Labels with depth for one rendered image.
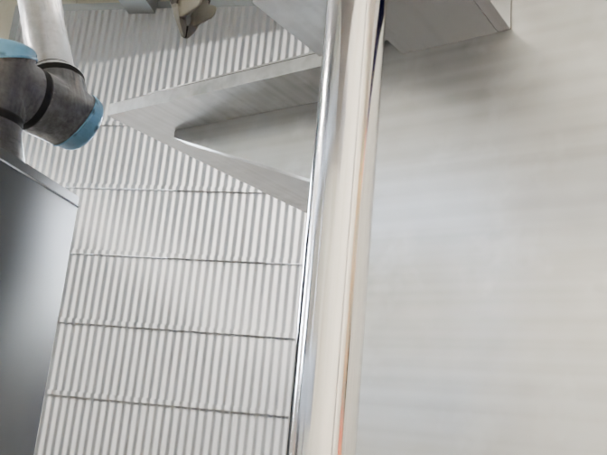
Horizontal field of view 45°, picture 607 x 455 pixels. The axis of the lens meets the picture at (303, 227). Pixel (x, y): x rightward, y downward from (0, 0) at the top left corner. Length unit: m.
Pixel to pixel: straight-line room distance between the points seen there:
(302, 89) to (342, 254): 0.48
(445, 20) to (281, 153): 0.34
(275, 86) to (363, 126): 0.43
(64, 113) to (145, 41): 4.02
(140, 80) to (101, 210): 0.95
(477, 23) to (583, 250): 0.25
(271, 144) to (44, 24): 0.66
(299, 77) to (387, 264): 0.30
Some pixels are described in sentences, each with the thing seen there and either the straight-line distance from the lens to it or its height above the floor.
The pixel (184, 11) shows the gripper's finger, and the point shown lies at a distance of 1.29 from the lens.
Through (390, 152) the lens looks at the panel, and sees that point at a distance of 0.80.
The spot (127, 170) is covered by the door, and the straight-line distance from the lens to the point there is 5.04.
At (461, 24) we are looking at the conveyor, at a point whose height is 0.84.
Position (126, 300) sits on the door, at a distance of 4.79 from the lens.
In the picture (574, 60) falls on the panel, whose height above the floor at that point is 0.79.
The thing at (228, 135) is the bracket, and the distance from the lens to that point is 1.09.
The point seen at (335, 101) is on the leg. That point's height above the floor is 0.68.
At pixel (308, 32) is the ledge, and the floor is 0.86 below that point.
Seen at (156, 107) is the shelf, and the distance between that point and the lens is 1.11.
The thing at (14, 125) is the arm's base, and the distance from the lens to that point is 1.32.
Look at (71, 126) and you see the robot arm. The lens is 1.41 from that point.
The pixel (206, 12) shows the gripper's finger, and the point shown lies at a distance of 1.31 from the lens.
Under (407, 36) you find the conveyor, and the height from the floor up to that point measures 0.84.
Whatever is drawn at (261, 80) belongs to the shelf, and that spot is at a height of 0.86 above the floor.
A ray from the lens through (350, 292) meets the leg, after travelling 0.53.
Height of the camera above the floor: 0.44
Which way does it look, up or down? 15 degrees up
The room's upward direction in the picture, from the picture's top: 5 degrees clockwise
